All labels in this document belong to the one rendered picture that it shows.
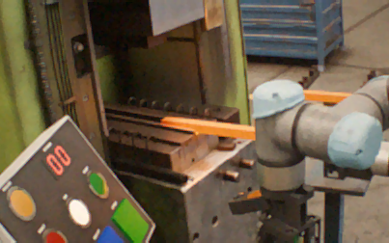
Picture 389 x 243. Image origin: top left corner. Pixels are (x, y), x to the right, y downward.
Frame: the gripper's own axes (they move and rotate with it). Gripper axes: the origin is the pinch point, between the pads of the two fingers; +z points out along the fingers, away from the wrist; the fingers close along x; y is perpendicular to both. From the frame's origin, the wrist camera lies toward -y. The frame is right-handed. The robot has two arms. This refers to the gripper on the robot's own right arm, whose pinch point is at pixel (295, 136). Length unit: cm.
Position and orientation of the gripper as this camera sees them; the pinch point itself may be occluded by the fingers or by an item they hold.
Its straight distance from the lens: 129.7
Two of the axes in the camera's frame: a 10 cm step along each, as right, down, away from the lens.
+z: -8.0, -1.2, 5.9
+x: 5.9, -3.7, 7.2
